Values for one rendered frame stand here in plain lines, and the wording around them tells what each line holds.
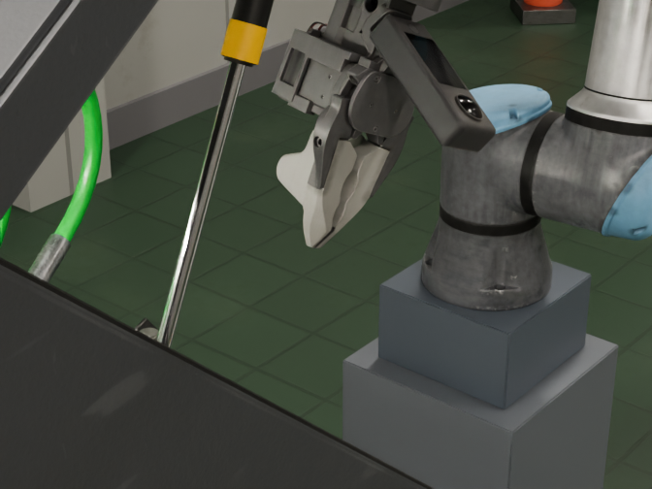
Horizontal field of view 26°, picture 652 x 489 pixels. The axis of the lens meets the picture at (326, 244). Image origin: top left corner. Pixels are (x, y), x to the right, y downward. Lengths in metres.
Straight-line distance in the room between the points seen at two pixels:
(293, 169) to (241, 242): 2.65
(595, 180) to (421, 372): 0.33
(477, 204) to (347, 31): 0.52
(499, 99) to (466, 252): 0.17
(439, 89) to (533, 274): 0.62
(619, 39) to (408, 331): 0.42
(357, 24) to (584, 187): 0.49
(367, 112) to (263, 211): 2.84
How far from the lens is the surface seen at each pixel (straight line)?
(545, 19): 5.45
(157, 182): 4.08
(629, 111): 1.48
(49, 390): 0.59
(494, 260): 1.58
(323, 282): 3.52
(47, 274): 1.11
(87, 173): 1.13
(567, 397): 1.67
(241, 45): 0.69
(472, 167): 1.54
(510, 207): 1.56
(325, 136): 1.03
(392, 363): 1.68
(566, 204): 1.51
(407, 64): 1.03
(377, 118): 1.06
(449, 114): 1.00
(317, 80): 1.07
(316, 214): 1.06
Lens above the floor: 1.69
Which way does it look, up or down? 27 degrees down
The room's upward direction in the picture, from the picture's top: straight up
